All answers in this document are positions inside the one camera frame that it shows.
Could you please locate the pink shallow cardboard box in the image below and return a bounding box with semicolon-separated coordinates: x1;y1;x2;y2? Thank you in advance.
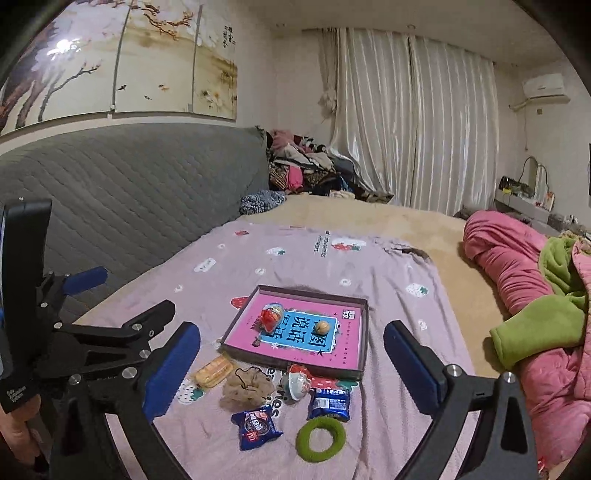
221;285;369;380

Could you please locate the grey quilted headboard cover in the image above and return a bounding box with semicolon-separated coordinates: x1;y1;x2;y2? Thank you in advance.
0;124;271;324

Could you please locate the grey dresser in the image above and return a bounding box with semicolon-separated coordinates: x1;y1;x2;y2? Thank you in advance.
494;187;561;236

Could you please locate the green blanket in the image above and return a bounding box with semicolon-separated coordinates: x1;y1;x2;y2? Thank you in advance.
489;235;591;367

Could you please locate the blue cookie packet pink label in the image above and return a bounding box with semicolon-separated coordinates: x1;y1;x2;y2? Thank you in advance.
231;405;283;452

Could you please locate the blue floral cloth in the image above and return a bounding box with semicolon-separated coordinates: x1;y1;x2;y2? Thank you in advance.
239;190;288;217

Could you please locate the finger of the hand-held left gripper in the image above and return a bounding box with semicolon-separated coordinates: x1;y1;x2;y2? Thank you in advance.
36;267;108;326
34;300;177;384

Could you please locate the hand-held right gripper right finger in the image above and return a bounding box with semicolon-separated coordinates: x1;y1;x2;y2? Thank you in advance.
383;320;541;480

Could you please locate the pink strawberry print blanket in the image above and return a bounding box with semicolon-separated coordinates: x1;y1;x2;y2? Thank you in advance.
74;222;481;480

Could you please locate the white air conditioner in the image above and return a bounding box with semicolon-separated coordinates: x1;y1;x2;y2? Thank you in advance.
522;74;570;102

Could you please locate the pile of clothes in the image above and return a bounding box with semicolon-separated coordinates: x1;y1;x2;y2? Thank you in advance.
265;129;395;204

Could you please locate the floral pink cloth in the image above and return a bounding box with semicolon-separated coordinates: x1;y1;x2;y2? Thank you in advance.
570;237;591;296

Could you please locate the green fuzzy ring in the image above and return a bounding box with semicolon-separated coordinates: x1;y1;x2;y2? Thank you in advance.
295;416;348;463

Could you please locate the pink quilt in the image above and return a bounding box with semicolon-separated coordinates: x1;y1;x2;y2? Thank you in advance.
463;210;591;467

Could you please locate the red wrapped candy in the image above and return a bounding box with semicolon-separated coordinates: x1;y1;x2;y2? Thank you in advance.
260;305;286;334

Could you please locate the tree wall painting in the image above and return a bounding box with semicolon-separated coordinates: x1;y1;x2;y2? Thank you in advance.
0;0;238;137

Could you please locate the beige mesh pouf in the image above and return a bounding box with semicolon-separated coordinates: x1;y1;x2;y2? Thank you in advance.
222;367;274;412

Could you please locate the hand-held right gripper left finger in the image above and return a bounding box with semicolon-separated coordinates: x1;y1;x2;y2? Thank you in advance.
48;322;202;480

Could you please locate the yellow snack packet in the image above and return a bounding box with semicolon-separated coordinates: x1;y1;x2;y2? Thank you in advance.
191;355;234;388

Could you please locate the arched mirror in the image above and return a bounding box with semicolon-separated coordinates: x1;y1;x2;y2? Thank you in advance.
521;156;550;195

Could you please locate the white curtain tassel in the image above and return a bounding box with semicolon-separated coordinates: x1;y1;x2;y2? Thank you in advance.
318;88;339;118

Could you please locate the person's left hand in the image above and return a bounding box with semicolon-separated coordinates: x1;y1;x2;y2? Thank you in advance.
0;399;44;480

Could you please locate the strawberry print small bowl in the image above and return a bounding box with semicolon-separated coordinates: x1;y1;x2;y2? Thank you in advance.
280;364;315;403

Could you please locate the white curtain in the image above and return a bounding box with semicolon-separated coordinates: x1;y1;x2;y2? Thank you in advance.
318;28;502;215

